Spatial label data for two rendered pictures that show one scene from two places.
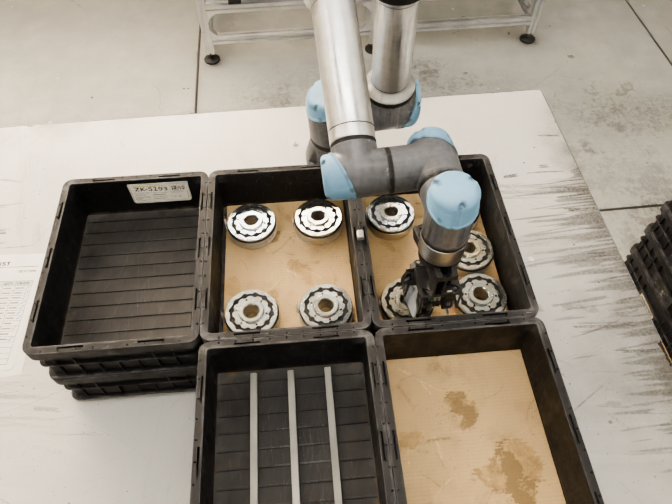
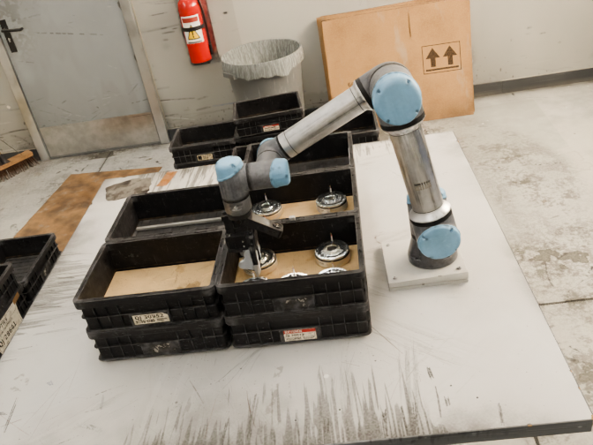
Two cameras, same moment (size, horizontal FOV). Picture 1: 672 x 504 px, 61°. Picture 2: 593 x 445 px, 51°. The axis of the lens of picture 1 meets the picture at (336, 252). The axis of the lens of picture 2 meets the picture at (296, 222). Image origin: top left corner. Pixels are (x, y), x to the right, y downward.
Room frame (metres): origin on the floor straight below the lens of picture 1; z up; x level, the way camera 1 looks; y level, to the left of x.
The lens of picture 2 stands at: (1.01, -1.63, 1.90)
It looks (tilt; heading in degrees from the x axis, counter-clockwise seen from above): 31 degrees down; 102
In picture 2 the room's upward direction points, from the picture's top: 11 degrees counter-clockwise
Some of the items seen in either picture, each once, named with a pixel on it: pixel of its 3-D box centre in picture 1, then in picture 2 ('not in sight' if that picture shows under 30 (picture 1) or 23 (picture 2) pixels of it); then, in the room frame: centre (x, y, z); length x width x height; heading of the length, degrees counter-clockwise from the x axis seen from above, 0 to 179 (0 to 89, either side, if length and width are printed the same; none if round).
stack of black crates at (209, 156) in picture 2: not in sight; (211, 159); (-0.18, 1.73, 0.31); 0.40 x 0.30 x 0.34; 6
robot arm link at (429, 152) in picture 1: (424, 165); (268, 171); (0.63, -0.14, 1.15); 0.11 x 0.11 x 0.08; 7
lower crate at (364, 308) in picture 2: not in sight; (300, 295); (0.67, -0.20, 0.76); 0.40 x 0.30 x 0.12; 5
